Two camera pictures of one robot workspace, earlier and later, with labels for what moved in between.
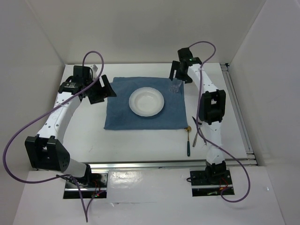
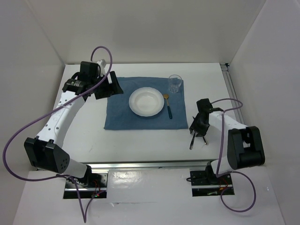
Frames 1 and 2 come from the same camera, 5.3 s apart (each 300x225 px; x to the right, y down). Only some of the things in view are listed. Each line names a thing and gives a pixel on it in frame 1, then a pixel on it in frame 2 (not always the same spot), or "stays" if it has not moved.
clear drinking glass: x=175 y=85 stays
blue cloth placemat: x=119 y=115 stays
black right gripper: x=176 y=65 to x=201 y=132
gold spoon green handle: x=188 y=129 to x=166 y=96
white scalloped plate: x=146 y=101 stays
